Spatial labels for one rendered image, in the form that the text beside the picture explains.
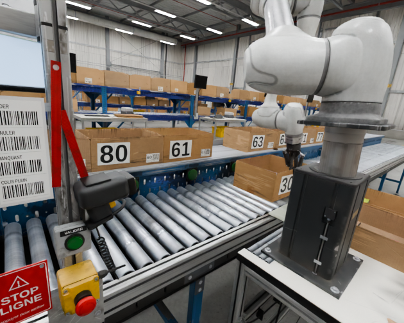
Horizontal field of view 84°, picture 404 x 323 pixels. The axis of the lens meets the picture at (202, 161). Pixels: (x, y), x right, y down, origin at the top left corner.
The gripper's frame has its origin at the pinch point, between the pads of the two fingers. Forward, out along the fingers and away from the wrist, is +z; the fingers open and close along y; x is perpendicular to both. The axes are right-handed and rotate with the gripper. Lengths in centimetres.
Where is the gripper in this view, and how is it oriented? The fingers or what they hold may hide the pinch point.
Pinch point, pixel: (293, 172)
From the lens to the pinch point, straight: 144.2
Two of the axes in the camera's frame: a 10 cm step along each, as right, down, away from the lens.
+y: 6.4, 2.6, -7.3
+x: 7.5, -4.3, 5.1
